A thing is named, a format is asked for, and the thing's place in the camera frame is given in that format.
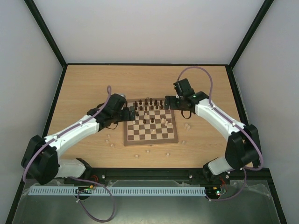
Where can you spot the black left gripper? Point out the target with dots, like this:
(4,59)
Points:
(127,117)

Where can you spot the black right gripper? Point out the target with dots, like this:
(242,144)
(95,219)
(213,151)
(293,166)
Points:
(172,103)

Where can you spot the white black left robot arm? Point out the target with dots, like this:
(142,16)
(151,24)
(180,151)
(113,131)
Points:
(42,158)

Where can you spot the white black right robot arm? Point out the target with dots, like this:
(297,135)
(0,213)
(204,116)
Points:
(243,146)

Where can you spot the wooden chess board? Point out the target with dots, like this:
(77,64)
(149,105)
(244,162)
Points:
(140,134)

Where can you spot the black front mounting rail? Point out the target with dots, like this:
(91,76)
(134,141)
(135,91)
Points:
(193,176)

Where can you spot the light blue slotted cable duct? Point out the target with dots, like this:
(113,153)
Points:
(116,191)

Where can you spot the black right frame post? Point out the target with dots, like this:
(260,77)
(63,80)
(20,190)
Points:
(251,31)

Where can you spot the black frame post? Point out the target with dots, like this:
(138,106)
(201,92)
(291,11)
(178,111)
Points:
(45,31)
(251,31)

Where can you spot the black left frame post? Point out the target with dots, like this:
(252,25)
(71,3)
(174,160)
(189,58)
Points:
(45,31)

